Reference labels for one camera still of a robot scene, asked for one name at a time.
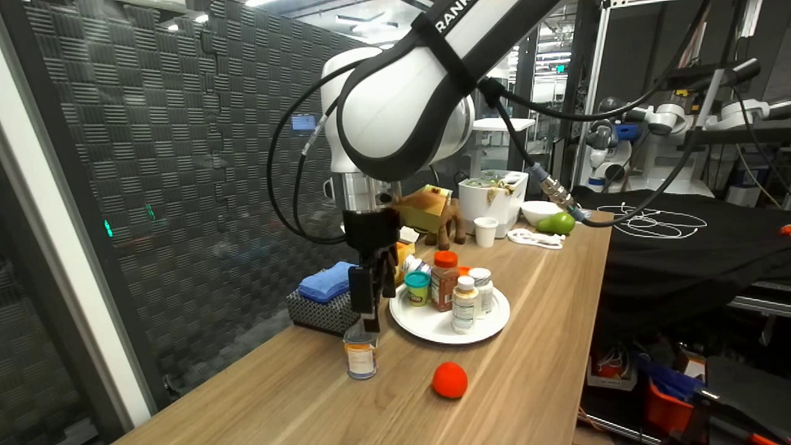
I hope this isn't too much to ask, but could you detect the white bowl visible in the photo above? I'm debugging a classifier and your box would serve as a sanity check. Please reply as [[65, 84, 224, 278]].
[[523, 200, 561, 226]]

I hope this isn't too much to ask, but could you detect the white cable coil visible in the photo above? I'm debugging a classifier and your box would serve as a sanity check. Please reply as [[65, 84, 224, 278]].
[[599, 200, 713, 242]]

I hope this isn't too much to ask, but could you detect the cream bottle white cap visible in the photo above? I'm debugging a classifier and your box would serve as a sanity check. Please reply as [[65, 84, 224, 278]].
[[452, 278, 479, 332]]

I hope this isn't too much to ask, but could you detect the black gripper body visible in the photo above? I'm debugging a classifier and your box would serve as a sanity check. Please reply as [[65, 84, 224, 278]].
[[345, 208, 400, 285]]

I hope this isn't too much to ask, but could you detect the white paper cup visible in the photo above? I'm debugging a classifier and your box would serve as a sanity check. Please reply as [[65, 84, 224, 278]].
[[476, 217, 499, 247]]

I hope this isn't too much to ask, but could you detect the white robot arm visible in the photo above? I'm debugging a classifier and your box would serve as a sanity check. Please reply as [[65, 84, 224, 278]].
[[322, 0, 558, 330]]

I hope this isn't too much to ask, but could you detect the white paper plate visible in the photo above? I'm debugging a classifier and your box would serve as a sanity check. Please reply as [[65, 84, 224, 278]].
[[388, 288, 512, 346]]

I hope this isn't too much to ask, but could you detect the white pill bottle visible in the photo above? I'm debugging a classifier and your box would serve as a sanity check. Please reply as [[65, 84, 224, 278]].
[[469, 267, 494, 315]]

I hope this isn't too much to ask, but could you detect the white bottle blue label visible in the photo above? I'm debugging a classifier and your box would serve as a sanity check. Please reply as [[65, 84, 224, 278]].
[[404, 255, 425, 274]]

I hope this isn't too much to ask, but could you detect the small clear jar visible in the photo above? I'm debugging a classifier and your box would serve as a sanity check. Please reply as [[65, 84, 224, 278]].
[[345, 324, 378, 381]]

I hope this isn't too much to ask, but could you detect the brown plush moose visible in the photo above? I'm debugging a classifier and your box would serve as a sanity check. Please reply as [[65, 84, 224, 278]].
[[437, 198, 465, 250]]

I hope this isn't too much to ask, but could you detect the white grey appliance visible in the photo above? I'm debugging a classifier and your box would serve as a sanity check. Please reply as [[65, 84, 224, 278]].
[[458, 172, 529, 236]]

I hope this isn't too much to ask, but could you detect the small tub teal lid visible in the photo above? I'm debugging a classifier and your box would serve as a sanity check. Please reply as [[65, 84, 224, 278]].
[[406, 273, 431, 304]]

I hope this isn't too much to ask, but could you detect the yellow cardboard box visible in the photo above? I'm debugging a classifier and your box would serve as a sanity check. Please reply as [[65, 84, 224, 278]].
[[397, 229, 420, 283]]

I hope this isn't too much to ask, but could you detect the green fruit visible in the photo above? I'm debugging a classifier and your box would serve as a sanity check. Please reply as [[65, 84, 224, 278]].
[[537, 213, 577, 236]]

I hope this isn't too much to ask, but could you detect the spice jar orange lid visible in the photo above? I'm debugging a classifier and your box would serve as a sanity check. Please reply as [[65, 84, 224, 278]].
[[434, 250, 458, 311]]

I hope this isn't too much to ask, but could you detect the red ball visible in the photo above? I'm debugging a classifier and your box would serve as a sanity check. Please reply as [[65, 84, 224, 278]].
[[431, 361, 467, 400]]

